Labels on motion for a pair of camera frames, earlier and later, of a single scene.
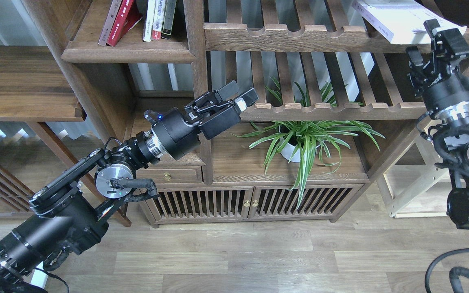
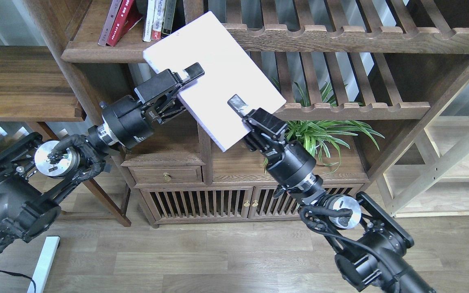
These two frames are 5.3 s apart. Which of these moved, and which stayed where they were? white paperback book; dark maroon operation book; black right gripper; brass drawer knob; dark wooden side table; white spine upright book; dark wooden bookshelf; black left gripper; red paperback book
Moved: black left gripper; black right gripper; white paperback book
Stayed: dark wooden side table; brass drawer knob; dark maroon operation book; red paperback book; white spine upright book; dark wooden bookshelf
